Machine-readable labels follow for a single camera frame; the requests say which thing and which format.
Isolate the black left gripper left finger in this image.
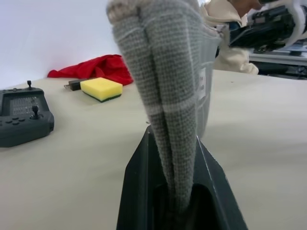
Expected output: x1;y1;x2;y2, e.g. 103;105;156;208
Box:
117;126;174;230

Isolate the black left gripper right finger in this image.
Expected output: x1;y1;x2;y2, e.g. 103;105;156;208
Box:
188;135;249;230

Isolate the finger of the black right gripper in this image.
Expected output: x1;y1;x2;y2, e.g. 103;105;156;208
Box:
228;23;255;49

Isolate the person in cream hoodie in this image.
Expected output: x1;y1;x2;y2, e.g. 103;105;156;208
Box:
198;0;262;76

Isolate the grey metal workbench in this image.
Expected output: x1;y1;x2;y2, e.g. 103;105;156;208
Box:
248;39;307;80

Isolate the yellow and green sponge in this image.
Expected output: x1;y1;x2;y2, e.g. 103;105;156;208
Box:
80;77;124;104

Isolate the black power adapter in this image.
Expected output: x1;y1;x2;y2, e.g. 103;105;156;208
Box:
63;80;83;92

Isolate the red cloth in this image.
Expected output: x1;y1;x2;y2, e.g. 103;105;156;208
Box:
47;54;134;85

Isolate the dark grey joystick remote controller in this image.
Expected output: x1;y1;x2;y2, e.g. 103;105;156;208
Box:
0;80;55;148

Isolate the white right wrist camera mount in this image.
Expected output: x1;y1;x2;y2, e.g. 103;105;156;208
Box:
284;0;307;46

